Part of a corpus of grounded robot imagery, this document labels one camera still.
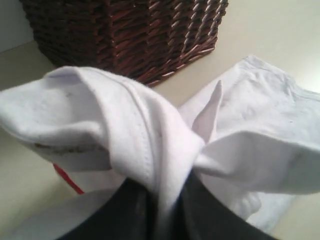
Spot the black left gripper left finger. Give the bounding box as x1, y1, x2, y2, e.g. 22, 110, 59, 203
59, 179, 156, 240

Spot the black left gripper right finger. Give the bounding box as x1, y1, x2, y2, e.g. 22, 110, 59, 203
172, 173, 274, 240

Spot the white t-shirt with red print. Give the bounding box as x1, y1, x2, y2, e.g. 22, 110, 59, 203
0, 56, 320, 240

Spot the dark brown wicker basket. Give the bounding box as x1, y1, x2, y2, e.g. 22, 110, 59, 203
21, 0, 229, 86

